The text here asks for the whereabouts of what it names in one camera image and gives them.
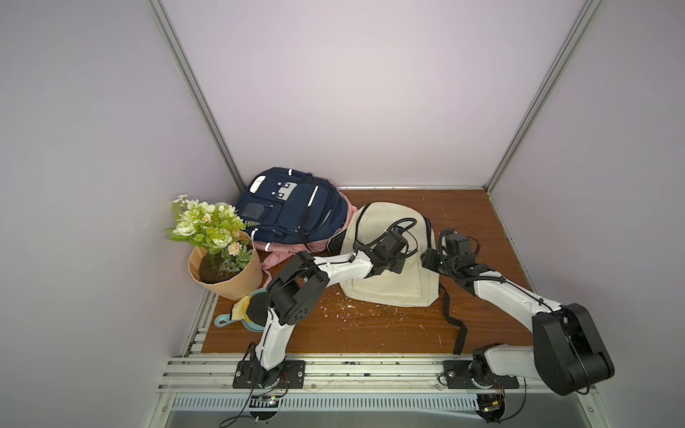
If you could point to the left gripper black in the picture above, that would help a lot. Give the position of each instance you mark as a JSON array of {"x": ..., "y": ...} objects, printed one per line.
[{"x": 401, "y": 258}]

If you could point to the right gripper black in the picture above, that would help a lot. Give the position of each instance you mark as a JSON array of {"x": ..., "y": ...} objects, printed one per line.
[{"x": 433, "y": 259}]

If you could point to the cream canvas backpack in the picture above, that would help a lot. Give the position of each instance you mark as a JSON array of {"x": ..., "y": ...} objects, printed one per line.
[{"x": 415, "y": 287}]

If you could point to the navy blue backpack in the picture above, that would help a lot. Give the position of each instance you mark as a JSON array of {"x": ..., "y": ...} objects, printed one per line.
[{"x": 287, "y": 206}]

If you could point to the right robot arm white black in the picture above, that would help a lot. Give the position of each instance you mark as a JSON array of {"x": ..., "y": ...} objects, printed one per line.
[{"x": 567, "y": 353}]

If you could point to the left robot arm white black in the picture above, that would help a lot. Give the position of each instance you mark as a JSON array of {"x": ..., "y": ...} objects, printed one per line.
[{"x": 295, "y": 292}]

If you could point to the pink backpack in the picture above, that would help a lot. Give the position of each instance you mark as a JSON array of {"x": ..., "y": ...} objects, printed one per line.
[{"x": 277, "y": 253}]

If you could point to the black glove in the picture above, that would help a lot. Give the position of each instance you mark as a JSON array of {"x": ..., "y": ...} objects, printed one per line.
[{"x": 257, "y": 309}]

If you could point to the yellow item in bowl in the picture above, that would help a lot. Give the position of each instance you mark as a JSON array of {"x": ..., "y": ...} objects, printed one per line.
[{"x": 239, "y": 310}]

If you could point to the artificial green flower bouquet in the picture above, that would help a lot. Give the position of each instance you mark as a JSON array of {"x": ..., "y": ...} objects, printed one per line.
[{"x": 215, "y": 228}]

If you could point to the brown paper flower pot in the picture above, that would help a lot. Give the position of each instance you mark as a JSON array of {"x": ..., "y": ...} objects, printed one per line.
[{"x": 240, "y": 284}]

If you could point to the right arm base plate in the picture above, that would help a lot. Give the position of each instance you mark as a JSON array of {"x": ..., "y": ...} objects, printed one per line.
[{"x": 470, "y": 374}]

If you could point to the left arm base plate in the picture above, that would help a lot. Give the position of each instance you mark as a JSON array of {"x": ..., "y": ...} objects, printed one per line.
[{"x": 287, "y": 375}]

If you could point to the teal bowl with handle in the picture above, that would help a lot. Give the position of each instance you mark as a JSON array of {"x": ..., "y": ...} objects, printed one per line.
[{"x": 224, "y": 320}]

